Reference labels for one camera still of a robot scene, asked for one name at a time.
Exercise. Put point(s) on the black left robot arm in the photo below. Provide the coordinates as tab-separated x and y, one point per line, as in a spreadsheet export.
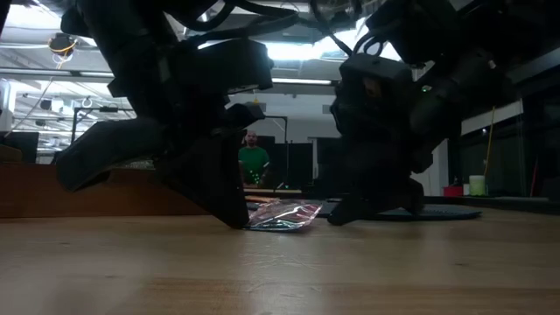
122	26

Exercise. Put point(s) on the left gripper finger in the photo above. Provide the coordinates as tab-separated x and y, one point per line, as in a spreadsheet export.
105	153
210	184

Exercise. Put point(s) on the black monitor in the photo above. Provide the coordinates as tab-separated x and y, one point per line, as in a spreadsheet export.
19	146

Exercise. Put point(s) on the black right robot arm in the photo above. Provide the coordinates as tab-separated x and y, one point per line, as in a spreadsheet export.
437	26

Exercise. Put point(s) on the dark blue round placemat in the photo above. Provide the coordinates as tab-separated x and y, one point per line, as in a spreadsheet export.
437	213

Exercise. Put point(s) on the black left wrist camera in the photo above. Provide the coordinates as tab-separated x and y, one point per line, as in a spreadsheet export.
227	65

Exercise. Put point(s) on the long ceiling light bar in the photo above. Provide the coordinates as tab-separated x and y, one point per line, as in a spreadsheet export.
302	81

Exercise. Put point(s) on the wooden compartment tray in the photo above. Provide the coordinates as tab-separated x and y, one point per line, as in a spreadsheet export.
35	192

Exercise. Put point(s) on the pale green cup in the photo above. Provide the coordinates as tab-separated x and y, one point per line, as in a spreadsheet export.
477	185

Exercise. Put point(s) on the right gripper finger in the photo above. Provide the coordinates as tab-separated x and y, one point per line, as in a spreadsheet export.
354	210
411	197

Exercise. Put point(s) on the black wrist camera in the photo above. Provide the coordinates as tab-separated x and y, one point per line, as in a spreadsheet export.
227	65
376	87

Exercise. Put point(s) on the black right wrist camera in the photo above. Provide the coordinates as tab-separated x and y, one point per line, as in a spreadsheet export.
376	87

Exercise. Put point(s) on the person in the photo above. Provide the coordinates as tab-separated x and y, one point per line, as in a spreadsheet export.
253	162

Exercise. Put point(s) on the round black ceiling fixture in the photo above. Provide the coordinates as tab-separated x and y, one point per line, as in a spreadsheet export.
62	44

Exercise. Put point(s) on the red cup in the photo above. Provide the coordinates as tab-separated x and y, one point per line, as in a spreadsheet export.
452	191

